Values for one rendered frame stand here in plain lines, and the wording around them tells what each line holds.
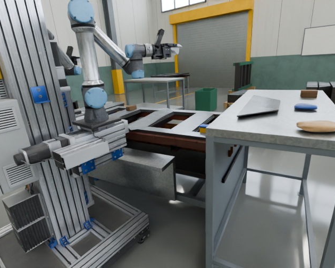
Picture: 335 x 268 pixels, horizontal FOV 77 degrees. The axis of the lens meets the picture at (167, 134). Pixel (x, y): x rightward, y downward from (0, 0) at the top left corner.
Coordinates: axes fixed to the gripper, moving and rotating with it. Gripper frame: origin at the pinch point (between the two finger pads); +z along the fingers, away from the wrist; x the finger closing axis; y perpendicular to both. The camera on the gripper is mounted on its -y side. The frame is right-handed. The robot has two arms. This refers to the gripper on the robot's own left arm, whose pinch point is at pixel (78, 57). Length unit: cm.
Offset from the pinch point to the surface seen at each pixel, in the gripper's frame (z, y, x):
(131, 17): 891, -159, -307
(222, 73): 846, 57, 162
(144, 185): -50, 97, 88
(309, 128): -102, 15, 175
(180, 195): -48, 102, 119
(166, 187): -56, 91, 108
